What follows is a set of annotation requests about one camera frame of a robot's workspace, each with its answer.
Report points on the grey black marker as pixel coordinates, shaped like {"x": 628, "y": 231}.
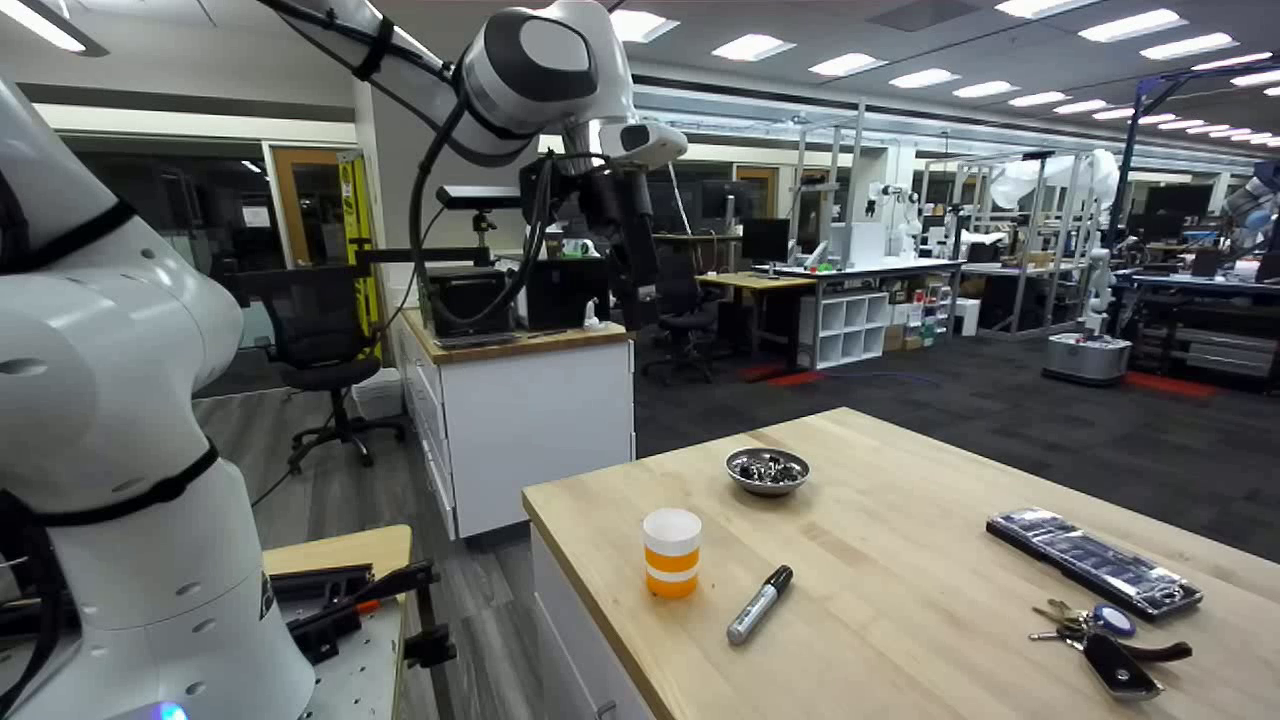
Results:
{"x": 757, "y": 608}

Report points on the black remote control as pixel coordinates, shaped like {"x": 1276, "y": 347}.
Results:
{"x": 1134, "y": 583}

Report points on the small dark metal bowl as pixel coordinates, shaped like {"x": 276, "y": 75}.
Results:
{"x": 767, "y": 470}

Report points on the small wooden side table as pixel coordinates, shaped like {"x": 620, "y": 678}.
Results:
{"x": 382, "y": 549}

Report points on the background white robot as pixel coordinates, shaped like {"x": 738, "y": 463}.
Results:
{"x": 1090, "y": 355}

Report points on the white shelf cabinet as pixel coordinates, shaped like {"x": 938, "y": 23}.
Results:
{"x": 842, "y": 330}

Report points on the black box on cabinet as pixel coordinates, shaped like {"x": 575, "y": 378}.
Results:
{"x": 561, "y": 290}

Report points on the orange white plastic cup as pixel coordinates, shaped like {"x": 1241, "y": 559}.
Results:
{"x": 668, "y": 553}

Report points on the key bunch with fob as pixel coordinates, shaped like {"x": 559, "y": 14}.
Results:
{"x": 1125, "y": 671}

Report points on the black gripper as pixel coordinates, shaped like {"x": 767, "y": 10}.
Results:
{"x": 602, "y": 196}

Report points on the black clamp tool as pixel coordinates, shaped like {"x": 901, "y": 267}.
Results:
{"x": 341, "y": 600}

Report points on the white cabinet wooden top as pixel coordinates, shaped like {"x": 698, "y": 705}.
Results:
{"x": 501, "y": 417}

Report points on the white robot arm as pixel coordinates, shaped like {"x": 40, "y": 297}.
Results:
{"x": 142, "y": 533}

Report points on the black camera on stand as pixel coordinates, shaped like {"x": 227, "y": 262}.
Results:
{"x": 477, "y": 196}

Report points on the black office chair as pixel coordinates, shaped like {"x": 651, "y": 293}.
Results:
{"x": 323, "y": 347}

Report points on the black monitor on cabinet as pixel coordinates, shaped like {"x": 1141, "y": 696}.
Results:
{"x": 463, "y": 302}

